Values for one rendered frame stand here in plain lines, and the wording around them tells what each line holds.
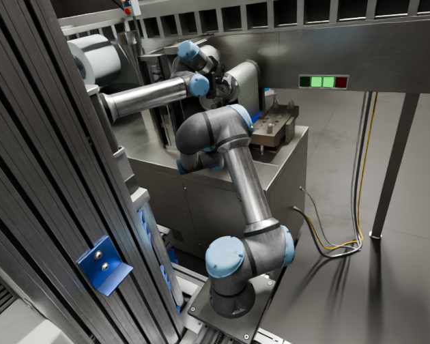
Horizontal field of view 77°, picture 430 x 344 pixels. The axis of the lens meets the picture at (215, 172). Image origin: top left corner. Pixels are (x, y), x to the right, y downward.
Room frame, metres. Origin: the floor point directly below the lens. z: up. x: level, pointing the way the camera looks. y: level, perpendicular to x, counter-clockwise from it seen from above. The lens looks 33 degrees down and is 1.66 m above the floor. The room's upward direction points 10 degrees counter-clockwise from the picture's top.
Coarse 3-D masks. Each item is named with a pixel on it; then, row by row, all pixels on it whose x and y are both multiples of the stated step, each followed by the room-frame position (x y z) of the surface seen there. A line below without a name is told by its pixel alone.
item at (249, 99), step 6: (252, 90) 1.45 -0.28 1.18; (240, 96) 1.34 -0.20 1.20; (246, 96) 1.39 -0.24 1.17; (252, 96) 1.44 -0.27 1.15; (258, 96) 1.51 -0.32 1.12; (240, 102) 1.34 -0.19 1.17; (246, 102) 1.39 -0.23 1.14; (252, 102) 1.44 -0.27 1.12; (258, 102) 1.50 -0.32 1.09; (246, 108) 1.38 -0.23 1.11; (252, 108) 1.44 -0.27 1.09; (258, 108) 1.50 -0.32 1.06; (252, 114) 1.43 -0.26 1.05
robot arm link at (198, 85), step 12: (192, 72) 1.03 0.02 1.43; (156, 84) 0.93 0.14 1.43; (168, 84) 0.93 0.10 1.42; (180, 84) 0.94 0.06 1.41; (192, 84) 0.94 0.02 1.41; (204, 84) 0.95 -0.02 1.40; (108, 96) 0.86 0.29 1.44; (120, 96) 0.87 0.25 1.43; (132, 96) 0.87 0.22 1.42; (144, 96) 0.89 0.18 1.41; (156, 96) 0.90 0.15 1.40; (168, 96) 0.92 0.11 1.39; (180, 96) 0.94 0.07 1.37; (108, 108) 0.82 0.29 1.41; (120, 108) 0.85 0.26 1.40; (132, 108) 0.86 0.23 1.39; (144, 108) 0.89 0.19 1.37
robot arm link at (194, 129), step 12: (192, 120) 0.79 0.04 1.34; (204, 120) 0.78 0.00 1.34; (180, 132) 0.80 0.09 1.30; (192, 132) 0.77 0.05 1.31; (204, 132) 0.76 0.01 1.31; (180, 144) 0.80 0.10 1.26; (192, 144) 0.77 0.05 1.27; (204, 144) 0.76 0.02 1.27; (180, 156) 0.95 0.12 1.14; (192, 156) 0.88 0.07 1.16; (180, 168) 1.04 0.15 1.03; (192, 168) 1.01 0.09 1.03
